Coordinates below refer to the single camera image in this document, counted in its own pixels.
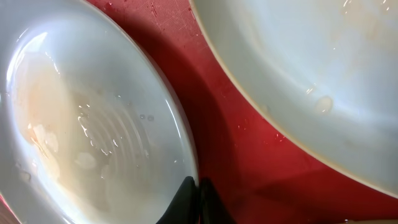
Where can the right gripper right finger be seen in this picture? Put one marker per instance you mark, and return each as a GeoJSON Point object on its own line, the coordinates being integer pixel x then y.
{"type": "Point", "coordinates": [212, 210]}

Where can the red plastic serving tray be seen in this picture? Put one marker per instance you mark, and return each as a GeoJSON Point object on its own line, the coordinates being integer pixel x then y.
{"type": "Point", "coordinates": [260, 175]}

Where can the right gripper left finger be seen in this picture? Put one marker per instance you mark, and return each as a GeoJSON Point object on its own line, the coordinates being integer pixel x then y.
{"type": "Point", "coordinates": [183, 208]}

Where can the light blue plate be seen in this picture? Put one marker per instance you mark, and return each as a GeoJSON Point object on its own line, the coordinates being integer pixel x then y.
{"type": "Point", "coordinates": [91, 130]}
{"type": "Point", "coordinates": [322, 72]}

